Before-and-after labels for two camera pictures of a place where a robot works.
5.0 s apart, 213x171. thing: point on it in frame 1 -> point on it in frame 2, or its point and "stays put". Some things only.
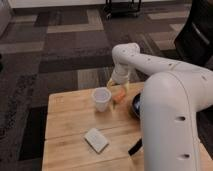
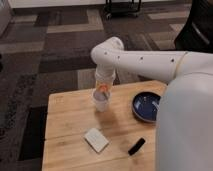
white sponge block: [96, 140] stays put
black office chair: [194, 43] stays put
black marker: [136, 147] stays put
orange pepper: [119, 96] -> [103, 88]
